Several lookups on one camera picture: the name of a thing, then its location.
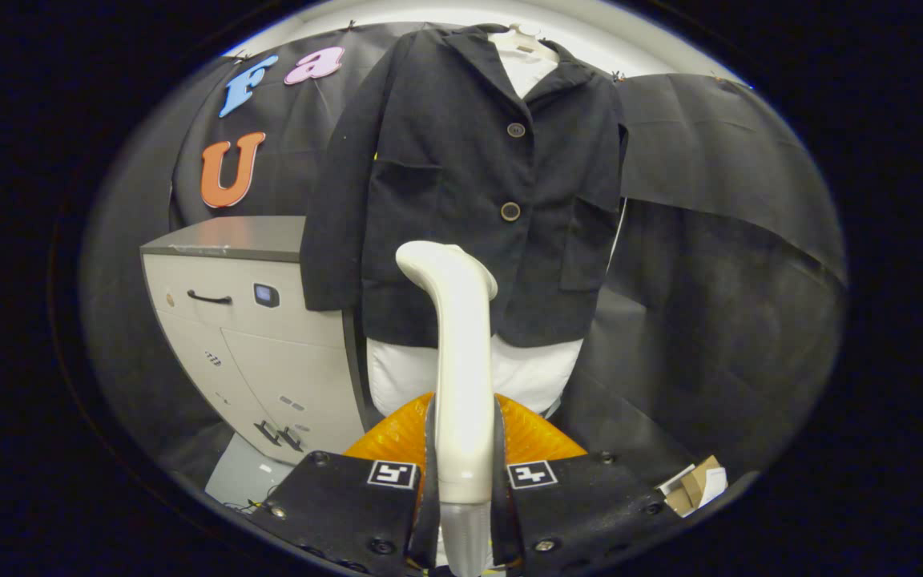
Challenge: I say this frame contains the thin white cable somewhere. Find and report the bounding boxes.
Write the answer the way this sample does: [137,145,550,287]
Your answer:
[606,196,629,273]

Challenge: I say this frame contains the white mannequin torso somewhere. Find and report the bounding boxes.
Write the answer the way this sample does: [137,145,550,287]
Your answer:
[365,32,584,418]

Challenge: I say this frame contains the white garment steamer head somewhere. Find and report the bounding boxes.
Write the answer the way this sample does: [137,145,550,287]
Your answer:
[395,240,500,506]

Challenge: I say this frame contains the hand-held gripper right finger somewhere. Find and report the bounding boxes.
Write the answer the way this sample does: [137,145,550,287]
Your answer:
[490,391,683,575]

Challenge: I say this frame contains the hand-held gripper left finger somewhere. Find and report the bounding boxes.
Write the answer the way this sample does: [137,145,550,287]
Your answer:
[249,393,443,577]

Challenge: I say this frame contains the beige cabinet with grey top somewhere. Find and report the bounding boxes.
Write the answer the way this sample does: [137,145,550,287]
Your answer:
[139,215,374,466]

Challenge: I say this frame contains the small cardboard box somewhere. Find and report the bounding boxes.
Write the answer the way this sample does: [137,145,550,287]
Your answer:
[658,455,728,518]

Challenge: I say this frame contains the black backdrop cloth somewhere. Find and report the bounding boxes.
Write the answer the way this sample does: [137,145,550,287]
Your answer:
[81,20,848,482]

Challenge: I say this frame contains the white plastic clothes hanger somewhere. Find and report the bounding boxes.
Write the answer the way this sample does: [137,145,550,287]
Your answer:
[502,24,558,62]

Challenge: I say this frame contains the black blazer jacket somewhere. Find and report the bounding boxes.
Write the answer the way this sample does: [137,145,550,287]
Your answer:
[300,24,629,349]

